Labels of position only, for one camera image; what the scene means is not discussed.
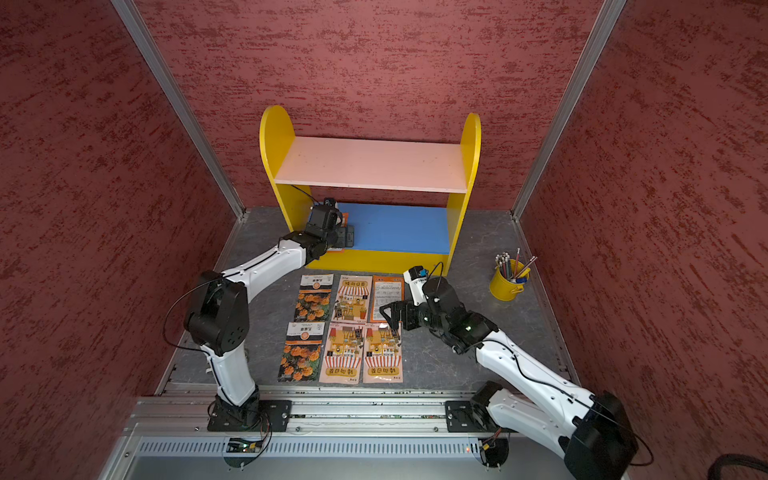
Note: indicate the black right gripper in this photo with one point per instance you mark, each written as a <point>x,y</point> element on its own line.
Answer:
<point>408,307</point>

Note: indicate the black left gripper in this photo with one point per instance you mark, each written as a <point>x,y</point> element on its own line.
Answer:
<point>342,232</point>

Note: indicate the orange bordered seed bag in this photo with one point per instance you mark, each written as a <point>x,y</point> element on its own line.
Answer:
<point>386,290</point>

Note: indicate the marigold seed bag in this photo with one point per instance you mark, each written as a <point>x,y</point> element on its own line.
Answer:
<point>314,298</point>
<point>302,352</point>

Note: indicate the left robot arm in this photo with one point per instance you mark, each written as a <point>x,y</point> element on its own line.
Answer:
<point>218,319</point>

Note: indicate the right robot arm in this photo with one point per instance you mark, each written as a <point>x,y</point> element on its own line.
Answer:
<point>590,432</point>

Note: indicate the yellow wooden shelf unit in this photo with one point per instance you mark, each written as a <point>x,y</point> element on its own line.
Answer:
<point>388,238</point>

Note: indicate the yellow pen holder cup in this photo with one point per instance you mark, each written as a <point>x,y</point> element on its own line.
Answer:
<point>510,276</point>

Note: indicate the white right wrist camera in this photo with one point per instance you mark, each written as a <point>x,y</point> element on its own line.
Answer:
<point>415,278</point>

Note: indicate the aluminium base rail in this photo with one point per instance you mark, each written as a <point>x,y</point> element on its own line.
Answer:
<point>305,422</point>

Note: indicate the aluminium corner post left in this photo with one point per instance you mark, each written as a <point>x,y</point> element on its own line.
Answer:
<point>138,30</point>

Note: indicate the aluminium corner post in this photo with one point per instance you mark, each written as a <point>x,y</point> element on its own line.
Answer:
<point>600,33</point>
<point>138,30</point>

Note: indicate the aluminium corner post right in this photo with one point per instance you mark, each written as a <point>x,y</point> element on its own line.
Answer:
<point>600,33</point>

